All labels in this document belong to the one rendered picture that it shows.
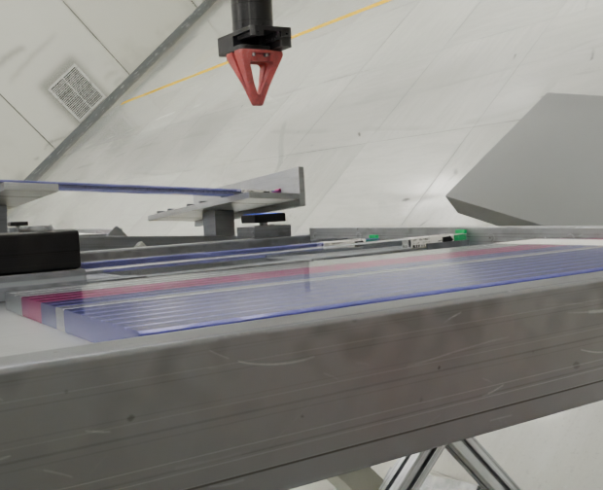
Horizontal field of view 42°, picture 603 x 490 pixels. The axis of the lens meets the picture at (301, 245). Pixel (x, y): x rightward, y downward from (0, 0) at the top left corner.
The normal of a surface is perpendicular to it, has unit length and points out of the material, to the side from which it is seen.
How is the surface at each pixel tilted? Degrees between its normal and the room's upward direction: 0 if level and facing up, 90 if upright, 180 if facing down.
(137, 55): 90
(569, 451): 0
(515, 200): 0
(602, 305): 90
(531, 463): 0
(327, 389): 90
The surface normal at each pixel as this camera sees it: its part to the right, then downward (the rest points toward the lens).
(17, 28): 0.55, 0.02
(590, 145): -0.61, -0.68
